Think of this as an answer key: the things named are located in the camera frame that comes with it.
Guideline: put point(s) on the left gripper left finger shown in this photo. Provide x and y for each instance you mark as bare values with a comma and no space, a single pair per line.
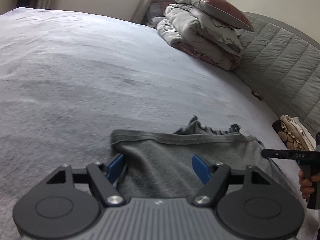
102,177

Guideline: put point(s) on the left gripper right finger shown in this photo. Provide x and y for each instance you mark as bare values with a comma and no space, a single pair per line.
214,178

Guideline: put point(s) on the dark grey long-sleeve shirt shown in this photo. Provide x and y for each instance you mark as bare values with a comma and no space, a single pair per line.
159,165

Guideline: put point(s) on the right hand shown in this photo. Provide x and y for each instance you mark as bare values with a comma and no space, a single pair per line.
306,185

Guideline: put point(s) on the beige patterned bag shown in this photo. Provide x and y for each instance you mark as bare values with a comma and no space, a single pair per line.
294,134

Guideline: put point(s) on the small brown object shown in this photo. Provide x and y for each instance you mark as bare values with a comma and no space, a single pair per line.
256,95

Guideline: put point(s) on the grey quilted headboard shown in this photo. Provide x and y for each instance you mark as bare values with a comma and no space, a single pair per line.
281,64

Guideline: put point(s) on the grey bed sheet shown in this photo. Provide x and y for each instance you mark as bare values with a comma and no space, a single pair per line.
69,79

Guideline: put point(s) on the folded floral duvet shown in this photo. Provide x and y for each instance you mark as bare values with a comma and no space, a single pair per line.
194,32

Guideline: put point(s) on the maroon grey pillow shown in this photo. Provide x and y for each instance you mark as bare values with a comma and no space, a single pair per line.
223,11

